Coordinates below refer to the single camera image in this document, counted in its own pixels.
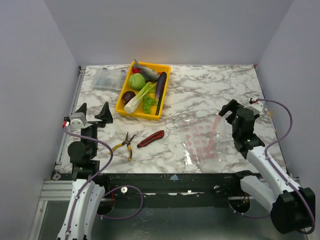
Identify clear zip top bag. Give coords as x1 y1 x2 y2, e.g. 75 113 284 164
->
177 115 228 172

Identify grey toy fish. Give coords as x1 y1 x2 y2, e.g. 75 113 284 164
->
132 59 160 82

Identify purple toy eggplant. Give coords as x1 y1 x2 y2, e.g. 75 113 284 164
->
155 72 167 103

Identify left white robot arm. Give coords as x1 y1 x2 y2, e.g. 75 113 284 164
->
57 102 113 240

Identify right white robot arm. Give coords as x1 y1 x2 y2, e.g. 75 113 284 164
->
218 98 316 235

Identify yellow plastic tray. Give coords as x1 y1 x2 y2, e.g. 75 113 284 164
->
115 60 171 121

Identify dark red toy beet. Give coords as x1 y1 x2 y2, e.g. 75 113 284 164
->
121 90 136 105

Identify clear plastic screw box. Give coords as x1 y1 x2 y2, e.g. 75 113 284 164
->
92 68 127 91

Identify green toy grapes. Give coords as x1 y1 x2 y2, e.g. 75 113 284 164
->
143 94 156 114

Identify green toy cabbage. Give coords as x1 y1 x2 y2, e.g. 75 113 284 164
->
128 73 146 90

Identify toy celery bunch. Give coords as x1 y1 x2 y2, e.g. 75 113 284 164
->
124 82 157 114

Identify red toy tomato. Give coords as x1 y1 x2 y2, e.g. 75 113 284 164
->
132 68 141 74

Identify red black utility knife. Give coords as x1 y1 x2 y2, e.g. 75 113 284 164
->
137 130 165 148

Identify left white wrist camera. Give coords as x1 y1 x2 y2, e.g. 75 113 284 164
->
62 112 89 129

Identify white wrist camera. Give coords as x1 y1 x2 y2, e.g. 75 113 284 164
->
244 96 264 116
62 112 89 129

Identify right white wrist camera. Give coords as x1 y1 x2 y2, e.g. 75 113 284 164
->
244 96 264 116

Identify yellow handled pliers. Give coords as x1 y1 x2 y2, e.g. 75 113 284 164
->
108 131 137 162

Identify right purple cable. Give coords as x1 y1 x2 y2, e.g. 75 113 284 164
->
228 98 316 235

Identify aluminium extrusion frame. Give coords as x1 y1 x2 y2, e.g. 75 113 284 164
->
39 180 72 201

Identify black metal base rail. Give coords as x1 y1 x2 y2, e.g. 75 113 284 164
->
94 173 248 209

